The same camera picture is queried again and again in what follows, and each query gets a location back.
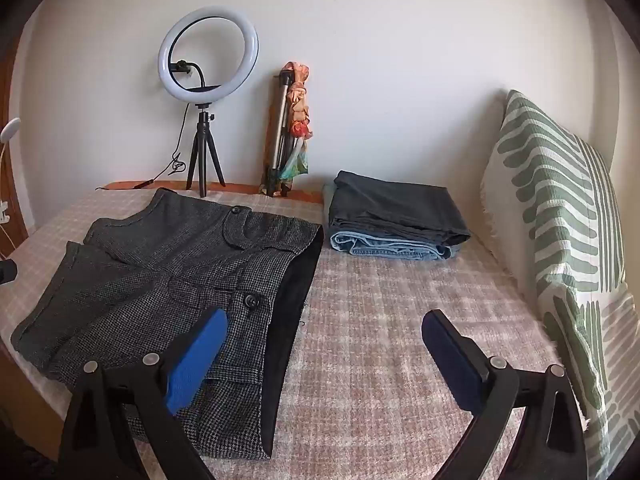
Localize black mini tripod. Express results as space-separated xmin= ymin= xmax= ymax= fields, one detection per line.
xmin=186 ymin=104 xmax=225 ymax=198

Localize beige checkered blanket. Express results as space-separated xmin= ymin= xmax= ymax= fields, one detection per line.
xmin=0 ymin=187 xmax=591 ymax=480

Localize silver tripod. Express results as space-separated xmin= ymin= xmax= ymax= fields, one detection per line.
xmin=262 ymin=72 xmax=296 ymax=197

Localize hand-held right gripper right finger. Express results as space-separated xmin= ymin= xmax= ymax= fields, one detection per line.
xmin=421 ymin=309 xmax=588 ymax=480

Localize black cable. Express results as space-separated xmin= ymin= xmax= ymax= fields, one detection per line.
xmin=95 ymin=107 xmax=193 ymax=192

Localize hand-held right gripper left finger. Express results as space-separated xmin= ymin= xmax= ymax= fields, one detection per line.
xmin=57 ymin=308 xmax=230 ymax=480

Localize folded blue jeans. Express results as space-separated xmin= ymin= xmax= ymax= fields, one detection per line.
xmin=329 ymin=230 xmax=463 ymax=262

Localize orange bed sheet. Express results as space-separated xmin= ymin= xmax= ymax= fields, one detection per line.
xmin=95 ymin=180 xmax=326 ymax=206

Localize white gooseneck lamp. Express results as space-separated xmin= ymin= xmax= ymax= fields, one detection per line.
xmin=0 ymin=117 xmax=23 ymax=226

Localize white ring light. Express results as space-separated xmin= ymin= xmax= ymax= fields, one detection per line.
xmin=158 ymin=6 xmax=260 ymax=107

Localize light teal folded cloth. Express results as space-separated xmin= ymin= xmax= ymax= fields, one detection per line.
xmin=321 ymin=182 xmax=337 ymax=221

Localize dark grey folded pants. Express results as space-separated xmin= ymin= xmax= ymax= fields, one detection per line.
xmin=327 ymin=170 xmax=473 ymax=250

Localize green patterned white pillow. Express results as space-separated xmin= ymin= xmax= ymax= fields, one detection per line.
xmin=480 ymin=89 xmax=632 ymax=480

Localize grey houndstooth pants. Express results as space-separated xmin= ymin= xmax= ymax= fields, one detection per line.
xmin=11 ymin=187 xmax=323 ymax=461

